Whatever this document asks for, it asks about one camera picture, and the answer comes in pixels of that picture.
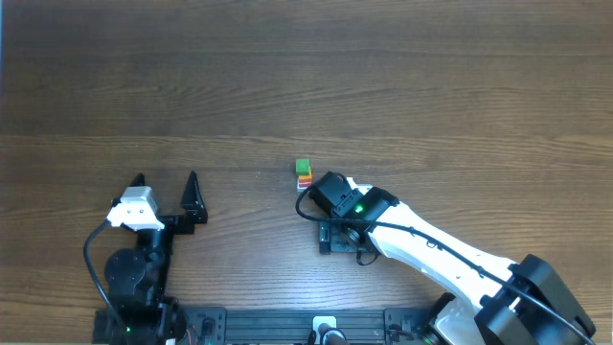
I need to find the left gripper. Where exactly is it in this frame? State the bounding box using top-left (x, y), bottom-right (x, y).
top-left (128, 170), bottom-right (210, 237)

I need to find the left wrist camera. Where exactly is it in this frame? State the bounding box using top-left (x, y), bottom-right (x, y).
top-left (105, 185), bottom-right (167, 233)

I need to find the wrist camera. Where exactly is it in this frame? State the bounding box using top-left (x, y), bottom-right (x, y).
top-left (105, 185), bottom-right (167, 233)
top-left (345, 176), bottom-right (375, 196)

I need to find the black cable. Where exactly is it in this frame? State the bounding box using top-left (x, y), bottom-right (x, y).
top-left (82, 218), bottom-right (126, 345)
top-left (294, 183), bottom-right (596, 345)

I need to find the mounting rail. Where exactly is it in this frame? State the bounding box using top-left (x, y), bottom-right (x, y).
top-left (92, 306), bottom-right (447, 345)

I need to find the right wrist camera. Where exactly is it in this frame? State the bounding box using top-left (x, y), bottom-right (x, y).
top-left (345, 176), bottom-right (375, 196)

